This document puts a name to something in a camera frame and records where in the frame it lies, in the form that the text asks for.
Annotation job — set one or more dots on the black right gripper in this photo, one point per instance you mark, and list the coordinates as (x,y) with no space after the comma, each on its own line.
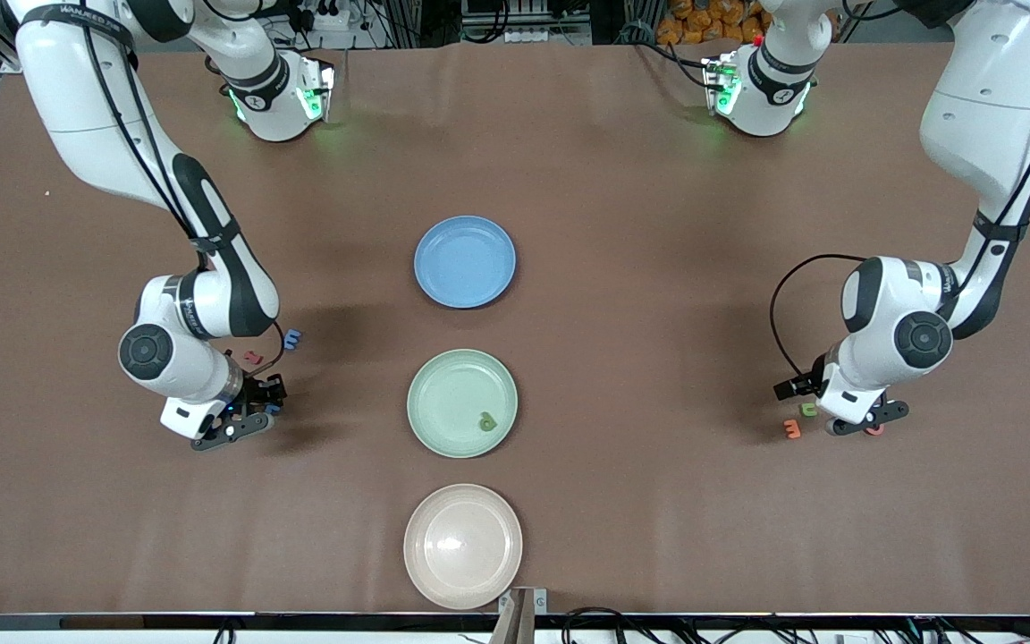
(260,390)

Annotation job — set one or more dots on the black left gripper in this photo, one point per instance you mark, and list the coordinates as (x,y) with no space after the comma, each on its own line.
(803,385)

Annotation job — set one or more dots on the green foam letter u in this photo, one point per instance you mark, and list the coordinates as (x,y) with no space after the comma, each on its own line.
(803,410)

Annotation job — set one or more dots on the orange foam letter E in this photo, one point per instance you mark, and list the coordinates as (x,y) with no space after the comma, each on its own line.
(792,429)

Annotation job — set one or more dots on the blue foam letter E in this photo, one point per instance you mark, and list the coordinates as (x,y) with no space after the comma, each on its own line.
(291,340)

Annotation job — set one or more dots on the green foam letter P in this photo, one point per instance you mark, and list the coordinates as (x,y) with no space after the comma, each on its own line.
(487,422)

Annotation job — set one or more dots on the left arm base connector block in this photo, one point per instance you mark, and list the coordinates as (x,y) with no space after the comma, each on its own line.
(719,85)

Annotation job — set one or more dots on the right arm base connector block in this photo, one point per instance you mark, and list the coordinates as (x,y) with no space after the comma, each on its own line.
(323,89)

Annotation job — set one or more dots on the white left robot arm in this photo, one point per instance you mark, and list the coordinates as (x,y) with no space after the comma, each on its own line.
(980,98)

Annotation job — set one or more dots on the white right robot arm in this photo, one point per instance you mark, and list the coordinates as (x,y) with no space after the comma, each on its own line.
(77,107)

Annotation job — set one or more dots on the green plate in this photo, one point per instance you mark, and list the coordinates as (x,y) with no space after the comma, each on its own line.
(452,394)

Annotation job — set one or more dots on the brown table cover sheet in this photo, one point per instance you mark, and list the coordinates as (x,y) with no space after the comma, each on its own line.
(622,501)

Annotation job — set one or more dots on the blue plate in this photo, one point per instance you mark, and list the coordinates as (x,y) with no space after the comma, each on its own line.
(465,262)

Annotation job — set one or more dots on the beige plate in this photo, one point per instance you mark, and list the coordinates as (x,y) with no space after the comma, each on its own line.
(463,546)

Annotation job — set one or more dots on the orange fruit pile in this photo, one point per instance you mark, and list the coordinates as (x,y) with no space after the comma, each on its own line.
(703,22)

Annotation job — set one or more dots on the white power strip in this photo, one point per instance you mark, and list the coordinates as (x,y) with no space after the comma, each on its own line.
(332,16)

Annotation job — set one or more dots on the white socket strip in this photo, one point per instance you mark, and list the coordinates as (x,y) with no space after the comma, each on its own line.
(528,36)

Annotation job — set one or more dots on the table edge rail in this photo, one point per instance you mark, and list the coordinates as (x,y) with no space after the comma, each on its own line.
(211,621)

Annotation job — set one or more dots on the grey metal camera mount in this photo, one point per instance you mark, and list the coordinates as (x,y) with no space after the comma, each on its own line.
(519,617)

